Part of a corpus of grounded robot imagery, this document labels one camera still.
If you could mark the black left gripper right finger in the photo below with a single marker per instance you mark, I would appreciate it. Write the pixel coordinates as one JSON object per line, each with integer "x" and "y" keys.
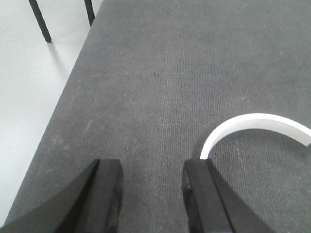
{"x": 212, "y": 206}

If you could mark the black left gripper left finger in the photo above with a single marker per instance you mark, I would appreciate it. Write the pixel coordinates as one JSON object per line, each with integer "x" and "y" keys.
{"x": 91, "y": 203}

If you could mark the dark grey table mat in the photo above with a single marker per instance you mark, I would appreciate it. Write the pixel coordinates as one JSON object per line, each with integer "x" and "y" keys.
{"x": 153, "y": 79}

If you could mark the black table leg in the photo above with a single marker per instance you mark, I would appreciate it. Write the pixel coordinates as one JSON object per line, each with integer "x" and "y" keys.
{"x": 41, "y": 22}
{"x": 89, "y": 11}

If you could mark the white curved PVC pipe piece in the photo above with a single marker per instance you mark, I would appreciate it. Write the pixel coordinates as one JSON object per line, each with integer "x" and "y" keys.
{"x": 254, "y": 121}

